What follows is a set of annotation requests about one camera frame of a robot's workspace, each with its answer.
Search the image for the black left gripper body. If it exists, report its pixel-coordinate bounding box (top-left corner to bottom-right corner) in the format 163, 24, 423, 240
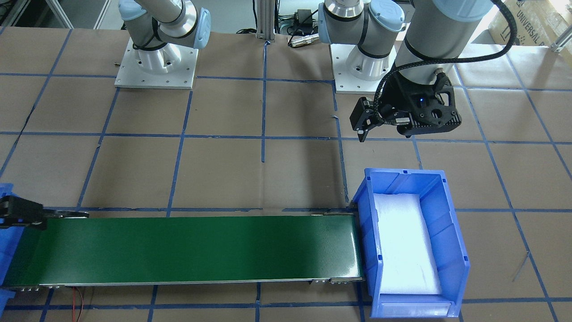
349, 74, 443, 135

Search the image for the black power adapter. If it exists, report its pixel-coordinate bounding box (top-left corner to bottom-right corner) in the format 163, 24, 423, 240
295, 9, 313, 28

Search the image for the cardboard box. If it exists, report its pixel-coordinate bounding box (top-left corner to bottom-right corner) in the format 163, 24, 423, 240
504, 0, 572, 46

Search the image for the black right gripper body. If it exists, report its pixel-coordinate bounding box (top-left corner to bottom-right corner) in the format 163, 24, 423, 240
0, 195, 47, 230

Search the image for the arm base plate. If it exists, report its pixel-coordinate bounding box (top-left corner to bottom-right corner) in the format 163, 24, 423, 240
330, 42, 450, 95
114, 39, 199, 89

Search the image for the green conveyor belt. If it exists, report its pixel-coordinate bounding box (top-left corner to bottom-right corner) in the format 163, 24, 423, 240
3, 215, 365, 288

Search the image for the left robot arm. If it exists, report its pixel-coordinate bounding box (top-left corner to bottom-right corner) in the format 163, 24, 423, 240
317, 0, 494, 141

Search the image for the blue plastic bin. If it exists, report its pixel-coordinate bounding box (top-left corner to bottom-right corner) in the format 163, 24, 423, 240
353, 168, 470, 318
0, 182, 23, 309

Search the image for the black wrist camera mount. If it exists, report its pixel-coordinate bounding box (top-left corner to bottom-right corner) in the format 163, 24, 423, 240
395, 68, 462, 137

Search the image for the white foam pad bin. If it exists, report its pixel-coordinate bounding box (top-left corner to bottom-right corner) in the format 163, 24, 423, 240
374, 194, 442, 295

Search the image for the red black wire pair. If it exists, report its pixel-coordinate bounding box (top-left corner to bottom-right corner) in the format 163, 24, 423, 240
71, 286, 85, 322

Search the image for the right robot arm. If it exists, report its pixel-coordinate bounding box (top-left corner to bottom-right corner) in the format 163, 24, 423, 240
1, 0, 212, 230

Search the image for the aluminium frame post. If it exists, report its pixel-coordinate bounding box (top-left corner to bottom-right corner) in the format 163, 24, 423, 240
255, 0, 278, 42

